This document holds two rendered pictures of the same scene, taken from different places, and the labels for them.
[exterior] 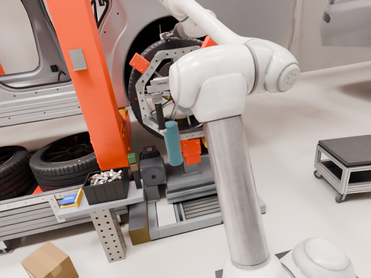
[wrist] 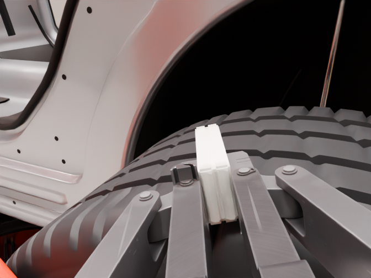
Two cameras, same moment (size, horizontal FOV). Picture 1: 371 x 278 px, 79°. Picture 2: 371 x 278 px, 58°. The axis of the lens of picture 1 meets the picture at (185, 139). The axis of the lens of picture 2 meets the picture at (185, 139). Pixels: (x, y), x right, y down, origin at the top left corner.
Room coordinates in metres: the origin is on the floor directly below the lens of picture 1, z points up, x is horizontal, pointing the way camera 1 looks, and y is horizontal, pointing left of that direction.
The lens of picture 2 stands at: (1.27, -0.04, 1.28)
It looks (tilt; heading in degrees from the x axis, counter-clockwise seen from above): 23 degrees down; 33
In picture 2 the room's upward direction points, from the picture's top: 1 degrees counter-clockwise
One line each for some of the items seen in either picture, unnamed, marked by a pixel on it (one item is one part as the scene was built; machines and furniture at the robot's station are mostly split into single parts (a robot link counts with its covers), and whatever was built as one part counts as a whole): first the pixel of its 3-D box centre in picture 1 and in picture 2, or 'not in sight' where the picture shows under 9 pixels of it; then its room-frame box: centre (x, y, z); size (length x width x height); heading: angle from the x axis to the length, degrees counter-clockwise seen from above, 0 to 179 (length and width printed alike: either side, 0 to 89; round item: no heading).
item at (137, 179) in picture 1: (135, 172); not in sight; (1.04, 0.29, 0.55); 0.03 x 0.03 x 0.21; 8
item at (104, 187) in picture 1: (107, 184); not in sight; (1.02, 0.45, 0.51); 0.20 x 0.14 x 0.13; 94
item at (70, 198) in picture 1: (69, 199); not in sight; (0.99, 0.65, 0.47); 0.07 x 0.07 x 0.02; 8
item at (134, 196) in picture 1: (104, 197); not in sight; (1.02, 0.48, 0.44); 0.43 x 0.17 x 0.03; 98
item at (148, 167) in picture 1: (153, 169); not in sight; (1.54, 0.28, 0.26); 0.42 x 0.18 x 0.35; 8
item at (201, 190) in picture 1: (195, 178); not in sight; (1.52, -0.03, 0.13); 0.50 x 0.36 x 0.10; 98
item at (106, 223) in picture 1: (109, 229); not in sight; (1.01, 0.51, 0.21); 0.10 x 0.10 x 0.42; 8
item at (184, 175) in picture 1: (189, 159); not in sight; (1.51, 0.00, 0.32); 0.40 x 0.30 x 0.28; 98
